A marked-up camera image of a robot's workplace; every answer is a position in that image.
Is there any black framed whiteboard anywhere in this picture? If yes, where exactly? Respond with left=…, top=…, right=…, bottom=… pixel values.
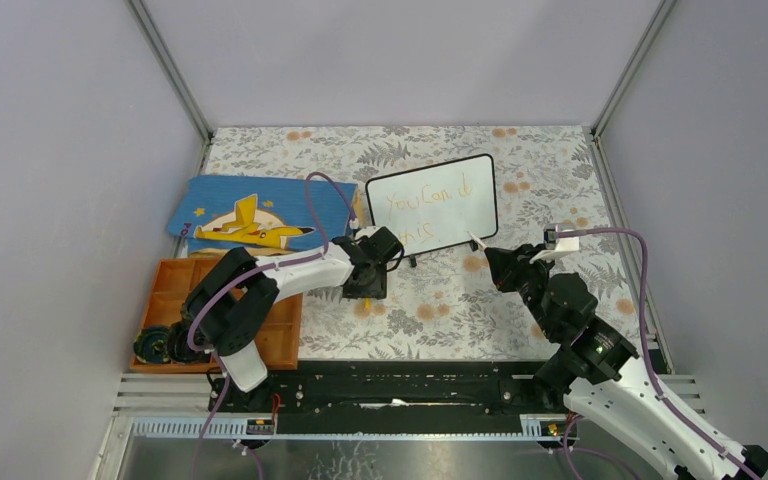
left=365, top=154, right=499, bottom=257

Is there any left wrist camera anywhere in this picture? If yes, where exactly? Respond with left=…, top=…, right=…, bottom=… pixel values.
left=352, top=225, right=380, bottom=240

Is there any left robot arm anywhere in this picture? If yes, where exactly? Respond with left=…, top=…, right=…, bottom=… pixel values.
left=181, top=226, right=405, bottom=411

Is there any floral table mat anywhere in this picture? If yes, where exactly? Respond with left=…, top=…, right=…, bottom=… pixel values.
left=203, top=126, right=609, bottom=360

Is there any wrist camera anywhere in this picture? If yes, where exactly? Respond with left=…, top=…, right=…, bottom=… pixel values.
left=530, top=223, right=580, bottom=263
left=352, top=225, right=380, bottom=240

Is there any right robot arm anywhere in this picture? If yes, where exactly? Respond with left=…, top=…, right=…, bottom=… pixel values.
left=483, top=244, right=768, bottom=479

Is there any blue pikachu cloth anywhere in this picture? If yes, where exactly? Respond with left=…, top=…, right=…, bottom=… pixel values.
left=167, top=175, right=361, bottom=255

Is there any white marker pen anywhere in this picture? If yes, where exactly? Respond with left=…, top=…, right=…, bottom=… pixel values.
left=468, top=232, right=487, bottom=252

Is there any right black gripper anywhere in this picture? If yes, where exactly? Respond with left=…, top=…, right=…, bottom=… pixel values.
left=482, top=243, right=558, bottom=339

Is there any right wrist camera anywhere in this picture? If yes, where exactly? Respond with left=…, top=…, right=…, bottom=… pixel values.
left=530, top=223, right=580, bottom=263

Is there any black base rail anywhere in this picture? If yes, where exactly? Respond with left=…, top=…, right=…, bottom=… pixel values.
left=209, top=360, right=571, bottom=436

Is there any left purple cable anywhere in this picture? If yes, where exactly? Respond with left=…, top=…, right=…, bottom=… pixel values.
left=186, top=170, right=361, bottom=480

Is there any dark round object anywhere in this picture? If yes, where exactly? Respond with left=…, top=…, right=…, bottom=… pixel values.
left=132, top=325, right=170, bottom=365
left=166, top=321, right=210, bottom=365

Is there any wooden compartment tray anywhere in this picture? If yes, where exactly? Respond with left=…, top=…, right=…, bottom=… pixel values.
left=130, top=258, right=302, bottom=374

